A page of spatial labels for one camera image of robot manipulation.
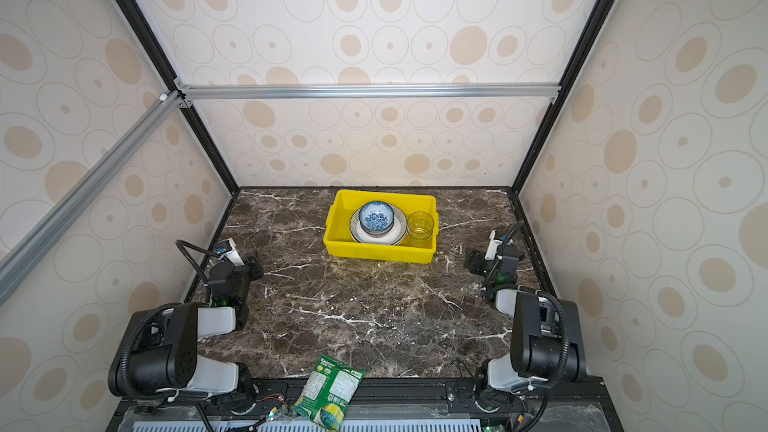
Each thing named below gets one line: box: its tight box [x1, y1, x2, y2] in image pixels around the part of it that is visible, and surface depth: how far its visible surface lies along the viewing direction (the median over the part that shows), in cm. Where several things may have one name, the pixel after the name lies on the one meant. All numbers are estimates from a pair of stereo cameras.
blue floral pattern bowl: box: [358, 201, 395, 235], surface depth 102 cm
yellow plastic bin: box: [323, 189, 440, 264], surface depth 100 cm
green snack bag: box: [292, 354, 366, 431], surface depth 74 cm
